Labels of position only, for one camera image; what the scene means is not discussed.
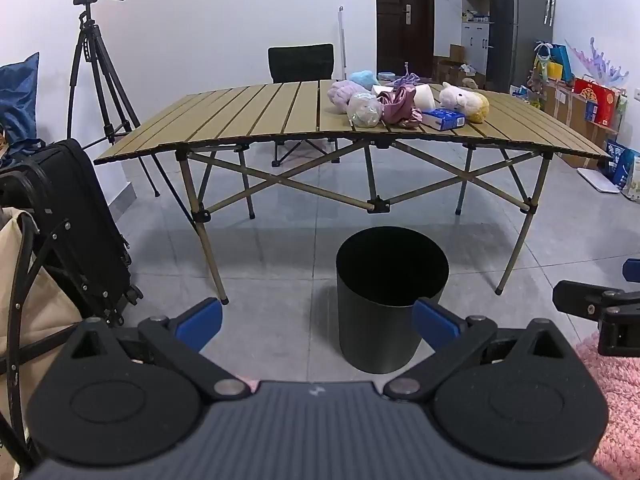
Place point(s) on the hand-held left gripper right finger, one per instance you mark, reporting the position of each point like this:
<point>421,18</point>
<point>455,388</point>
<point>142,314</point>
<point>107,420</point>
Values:
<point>434,322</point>

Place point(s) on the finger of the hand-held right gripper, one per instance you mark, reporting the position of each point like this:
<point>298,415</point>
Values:
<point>580,297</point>
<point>632,270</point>

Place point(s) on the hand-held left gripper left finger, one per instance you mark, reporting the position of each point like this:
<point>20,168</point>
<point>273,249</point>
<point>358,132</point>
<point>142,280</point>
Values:
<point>200,319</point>

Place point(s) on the black round bin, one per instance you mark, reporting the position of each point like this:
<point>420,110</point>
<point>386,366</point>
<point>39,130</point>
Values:
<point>380,330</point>

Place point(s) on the pink satin cloth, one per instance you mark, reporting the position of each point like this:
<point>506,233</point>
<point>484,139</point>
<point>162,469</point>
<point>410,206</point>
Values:
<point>397,107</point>

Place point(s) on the yellow and white plush toy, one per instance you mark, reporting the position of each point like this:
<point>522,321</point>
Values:
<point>462,102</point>

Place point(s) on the light blue plush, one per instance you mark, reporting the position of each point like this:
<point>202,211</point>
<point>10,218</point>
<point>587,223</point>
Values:
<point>362,80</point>

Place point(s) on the pink fluffy rug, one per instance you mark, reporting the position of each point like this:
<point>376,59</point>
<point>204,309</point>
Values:
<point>620,400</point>

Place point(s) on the white floor scale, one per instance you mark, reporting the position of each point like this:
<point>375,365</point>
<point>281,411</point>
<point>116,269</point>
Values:
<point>597,180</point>

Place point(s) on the blue printed bag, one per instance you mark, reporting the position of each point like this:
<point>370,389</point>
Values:
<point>622,165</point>

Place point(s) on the black suitcase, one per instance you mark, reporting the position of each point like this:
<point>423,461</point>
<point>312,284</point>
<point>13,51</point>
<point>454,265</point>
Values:
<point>80,220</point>

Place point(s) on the red gift box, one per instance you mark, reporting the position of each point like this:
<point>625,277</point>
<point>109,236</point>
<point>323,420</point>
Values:
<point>597,102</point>

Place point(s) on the large taped cardboard box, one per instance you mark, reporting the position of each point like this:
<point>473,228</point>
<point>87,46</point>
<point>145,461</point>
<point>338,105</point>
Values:
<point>567,110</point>

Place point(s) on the blue tissue pack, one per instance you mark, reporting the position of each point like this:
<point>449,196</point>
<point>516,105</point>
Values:
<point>442,120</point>

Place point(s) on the tan slatted folding table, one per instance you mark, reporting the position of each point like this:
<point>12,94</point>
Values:
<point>240,115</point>

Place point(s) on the yellow gift bag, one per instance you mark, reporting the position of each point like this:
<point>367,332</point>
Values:
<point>554,71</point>

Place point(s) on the blue gift bag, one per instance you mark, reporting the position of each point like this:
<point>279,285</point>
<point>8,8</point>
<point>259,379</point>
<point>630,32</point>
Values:
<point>562,60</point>

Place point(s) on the clear plastic bag ball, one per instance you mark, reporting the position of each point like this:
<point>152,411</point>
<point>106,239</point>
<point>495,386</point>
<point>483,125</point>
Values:
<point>364,110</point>

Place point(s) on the small white block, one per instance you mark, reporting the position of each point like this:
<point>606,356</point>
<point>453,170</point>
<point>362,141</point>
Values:
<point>381,90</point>

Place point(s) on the brown plush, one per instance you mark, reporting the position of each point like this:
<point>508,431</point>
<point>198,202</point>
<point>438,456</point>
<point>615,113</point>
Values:
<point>470,82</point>

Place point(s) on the lilac fluffy cloth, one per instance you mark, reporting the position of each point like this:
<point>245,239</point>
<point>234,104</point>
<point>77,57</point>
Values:
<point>342,95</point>

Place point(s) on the pile of small cardboard boxes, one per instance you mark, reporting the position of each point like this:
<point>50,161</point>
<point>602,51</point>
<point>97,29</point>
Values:
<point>452,67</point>

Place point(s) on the grey fridge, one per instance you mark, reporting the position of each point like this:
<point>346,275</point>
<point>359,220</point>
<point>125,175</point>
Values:
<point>515,30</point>

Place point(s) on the black folding chair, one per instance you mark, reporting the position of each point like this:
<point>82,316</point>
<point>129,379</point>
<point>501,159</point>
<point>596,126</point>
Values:
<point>300,62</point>

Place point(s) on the white cabinet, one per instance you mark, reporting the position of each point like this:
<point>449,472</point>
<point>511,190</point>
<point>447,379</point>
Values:
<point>475,40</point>

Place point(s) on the blue pillow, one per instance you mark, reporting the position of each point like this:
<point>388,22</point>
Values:
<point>17,100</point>

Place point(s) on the white mop stick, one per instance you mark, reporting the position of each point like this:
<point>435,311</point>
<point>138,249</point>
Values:
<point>343,45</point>

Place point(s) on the dark brown door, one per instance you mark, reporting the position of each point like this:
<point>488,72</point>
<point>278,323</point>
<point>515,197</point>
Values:
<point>400,30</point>

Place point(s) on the black tripod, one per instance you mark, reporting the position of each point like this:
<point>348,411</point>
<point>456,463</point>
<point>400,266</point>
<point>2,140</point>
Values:
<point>87,45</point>

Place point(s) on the beige bag with black frame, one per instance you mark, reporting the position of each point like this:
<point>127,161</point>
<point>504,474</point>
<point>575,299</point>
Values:
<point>45,300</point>

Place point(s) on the purple wall decoration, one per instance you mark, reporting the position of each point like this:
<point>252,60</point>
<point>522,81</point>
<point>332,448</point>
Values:
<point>600,62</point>

